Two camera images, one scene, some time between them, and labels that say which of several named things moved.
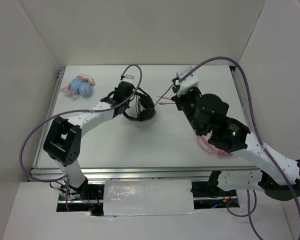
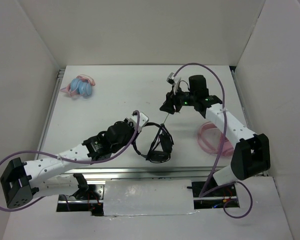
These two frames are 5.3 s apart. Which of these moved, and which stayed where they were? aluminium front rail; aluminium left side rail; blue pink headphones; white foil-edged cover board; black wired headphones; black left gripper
Moved: black wired headphones; black left gripper
Stayed: aluminium front rail; aluminium left side rail; white foil-edged cover board; blue pink headphones
